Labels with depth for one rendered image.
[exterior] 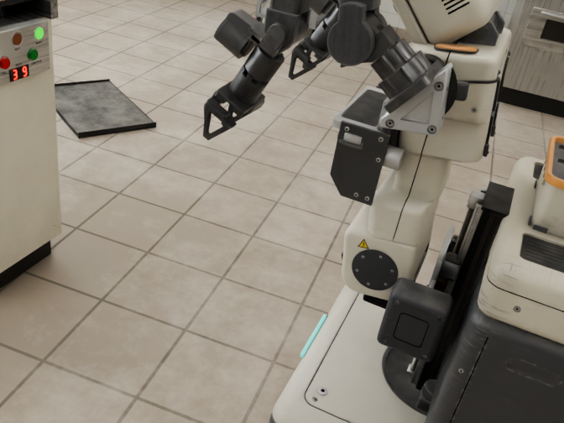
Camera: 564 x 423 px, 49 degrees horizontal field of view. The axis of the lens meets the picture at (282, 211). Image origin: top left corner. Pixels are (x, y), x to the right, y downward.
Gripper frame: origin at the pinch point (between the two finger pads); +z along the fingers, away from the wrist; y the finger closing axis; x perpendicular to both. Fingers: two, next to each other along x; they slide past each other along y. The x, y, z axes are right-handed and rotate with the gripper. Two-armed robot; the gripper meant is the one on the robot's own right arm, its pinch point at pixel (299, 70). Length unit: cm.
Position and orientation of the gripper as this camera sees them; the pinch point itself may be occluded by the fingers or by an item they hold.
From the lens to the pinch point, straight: 160.7
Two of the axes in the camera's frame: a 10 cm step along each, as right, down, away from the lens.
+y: -3.9, 4.3, -8.1
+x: 7.4, 6.7, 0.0
